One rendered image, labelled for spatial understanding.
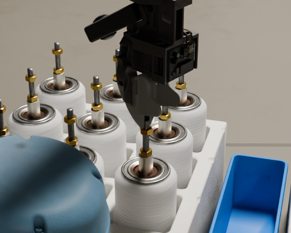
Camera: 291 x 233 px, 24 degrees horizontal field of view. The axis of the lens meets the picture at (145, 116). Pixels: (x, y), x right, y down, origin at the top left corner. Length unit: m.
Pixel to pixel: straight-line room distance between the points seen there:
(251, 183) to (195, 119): 0.22
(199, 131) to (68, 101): 0.25
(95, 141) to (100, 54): 0.95
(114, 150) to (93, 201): 0.62
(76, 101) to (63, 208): 0.78
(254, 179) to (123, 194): 0.40
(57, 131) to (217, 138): 0.30
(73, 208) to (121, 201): 0.52
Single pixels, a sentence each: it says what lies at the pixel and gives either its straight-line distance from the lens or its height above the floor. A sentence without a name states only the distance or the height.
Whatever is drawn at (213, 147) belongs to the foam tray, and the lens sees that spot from 1.23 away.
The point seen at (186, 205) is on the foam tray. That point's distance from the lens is 1.08.
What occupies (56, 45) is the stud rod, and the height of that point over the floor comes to 0.34.
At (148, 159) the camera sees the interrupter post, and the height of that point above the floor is 0.28.
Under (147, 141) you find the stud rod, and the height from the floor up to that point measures 0.31.
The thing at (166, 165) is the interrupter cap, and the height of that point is 0.25.
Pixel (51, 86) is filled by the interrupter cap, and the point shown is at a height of 0.25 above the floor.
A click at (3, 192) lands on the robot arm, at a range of 0.51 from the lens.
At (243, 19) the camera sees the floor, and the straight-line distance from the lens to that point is 2.35.
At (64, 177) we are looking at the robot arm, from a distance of 0.53.
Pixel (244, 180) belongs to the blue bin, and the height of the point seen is 0.07.
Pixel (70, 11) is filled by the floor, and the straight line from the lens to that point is 2.41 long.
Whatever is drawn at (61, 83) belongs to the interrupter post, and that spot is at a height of 0.26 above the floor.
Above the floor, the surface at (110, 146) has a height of 0.23.
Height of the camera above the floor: 0.82
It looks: 29 degrees down
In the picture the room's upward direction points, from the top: straight up
